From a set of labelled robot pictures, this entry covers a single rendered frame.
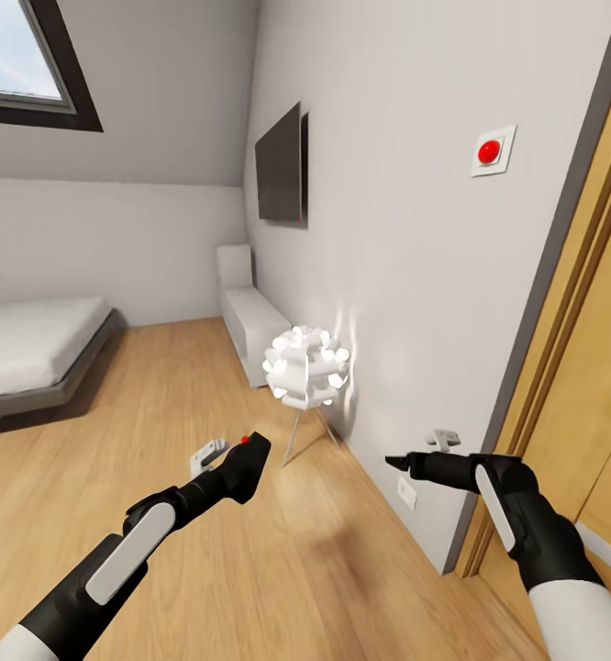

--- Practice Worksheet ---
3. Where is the digital camera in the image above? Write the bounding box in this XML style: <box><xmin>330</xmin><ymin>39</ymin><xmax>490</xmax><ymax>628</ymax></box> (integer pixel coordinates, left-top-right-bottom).
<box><xmin>223</xmin><ymin>431</ymin><xmax>272</xmax><ymax>505</ymax></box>

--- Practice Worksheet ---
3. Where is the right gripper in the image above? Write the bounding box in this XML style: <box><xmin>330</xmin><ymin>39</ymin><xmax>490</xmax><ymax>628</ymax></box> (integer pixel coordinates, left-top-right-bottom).
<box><xmin>385</xmin><ymin>452</ymin><xmax>460</xmax><ymax>489</ymax></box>

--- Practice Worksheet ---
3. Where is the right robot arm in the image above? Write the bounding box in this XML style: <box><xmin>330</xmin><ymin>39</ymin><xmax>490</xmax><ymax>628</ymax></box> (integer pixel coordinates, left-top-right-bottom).
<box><xmin>385</xmin><ymin>429</ymin><xmax>611</xmax><ymax>661</ymax></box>

